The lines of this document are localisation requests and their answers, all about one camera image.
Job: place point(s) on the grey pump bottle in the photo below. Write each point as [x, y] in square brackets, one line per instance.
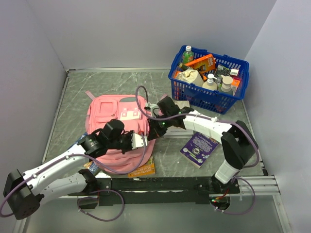
[225, 87]

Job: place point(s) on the white coffee cover book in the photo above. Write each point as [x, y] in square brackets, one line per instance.
[175, 132]

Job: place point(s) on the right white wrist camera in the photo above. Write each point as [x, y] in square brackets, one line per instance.
[151, 108]

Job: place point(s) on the orange treehouse book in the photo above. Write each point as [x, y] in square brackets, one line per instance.
[147, 169]

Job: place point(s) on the dark green packet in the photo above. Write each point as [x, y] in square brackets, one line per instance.
[221, 70]

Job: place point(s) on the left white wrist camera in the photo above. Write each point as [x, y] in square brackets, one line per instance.
[139, 140]

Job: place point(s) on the small orange packet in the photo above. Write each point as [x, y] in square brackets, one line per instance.
[235, 84]

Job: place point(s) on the blue treehouse book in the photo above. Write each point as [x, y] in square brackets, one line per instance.
[91, 165]

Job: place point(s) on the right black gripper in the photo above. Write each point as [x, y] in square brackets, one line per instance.
[155, 131]

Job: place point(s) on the pink student backpack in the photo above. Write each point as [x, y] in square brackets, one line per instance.
[110, 115]

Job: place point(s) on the green drink bottle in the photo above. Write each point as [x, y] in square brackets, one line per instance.
[187, 55]

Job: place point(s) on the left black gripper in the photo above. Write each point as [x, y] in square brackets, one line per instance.
[129, 134]

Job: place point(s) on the purple book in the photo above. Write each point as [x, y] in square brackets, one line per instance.
[198, 149]

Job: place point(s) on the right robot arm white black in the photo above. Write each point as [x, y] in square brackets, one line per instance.
[237, 142]

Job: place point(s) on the orange box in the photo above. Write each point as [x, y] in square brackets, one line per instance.
[203, 64]

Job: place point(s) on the blue plastic basket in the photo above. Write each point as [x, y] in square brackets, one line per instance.
[206, 99]

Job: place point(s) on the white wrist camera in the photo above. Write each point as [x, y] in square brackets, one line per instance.
[151, 108]
[139, 140]

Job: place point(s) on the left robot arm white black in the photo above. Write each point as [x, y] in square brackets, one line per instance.
[25, 192]

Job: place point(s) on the white pump soap bottle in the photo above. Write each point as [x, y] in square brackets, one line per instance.
[210, 84]

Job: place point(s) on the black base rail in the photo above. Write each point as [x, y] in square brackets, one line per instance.
[159, 190]

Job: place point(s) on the beige crumpled bag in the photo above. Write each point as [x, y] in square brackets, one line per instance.
[190, 76]

